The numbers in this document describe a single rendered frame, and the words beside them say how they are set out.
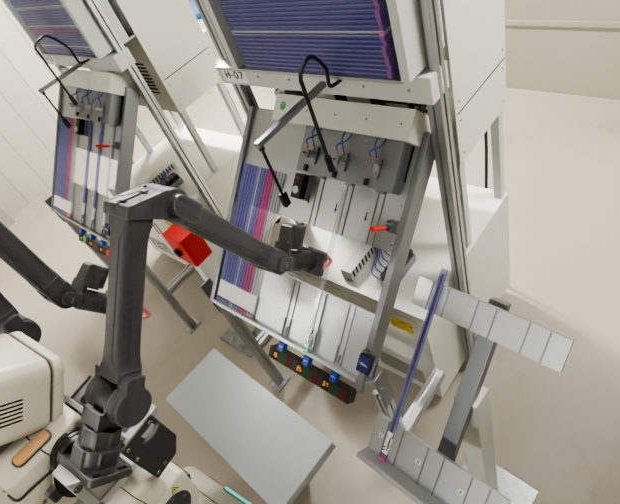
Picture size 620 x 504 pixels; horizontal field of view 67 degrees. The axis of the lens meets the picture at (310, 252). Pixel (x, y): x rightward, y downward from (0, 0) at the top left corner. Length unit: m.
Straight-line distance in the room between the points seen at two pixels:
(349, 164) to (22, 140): 4.01
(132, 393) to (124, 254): 0.26
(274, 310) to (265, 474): 0.49
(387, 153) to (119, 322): 0.77
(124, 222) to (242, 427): 0.92
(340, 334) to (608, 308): 1.34
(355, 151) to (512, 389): 1.25
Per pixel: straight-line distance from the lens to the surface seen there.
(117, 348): 0.93
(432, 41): 1.15
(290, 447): 1.51
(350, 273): 1.71
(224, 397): 1.69
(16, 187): 5.09
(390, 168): 1.26
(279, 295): 1.56
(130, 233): 0.87
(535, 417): 2.11
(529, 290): 2.42
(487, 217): 1.86
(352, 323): 1.39
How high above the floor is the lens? 1.92
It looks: 43 degrees down
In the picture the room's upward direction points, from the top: 24 degrees counter-clockwise
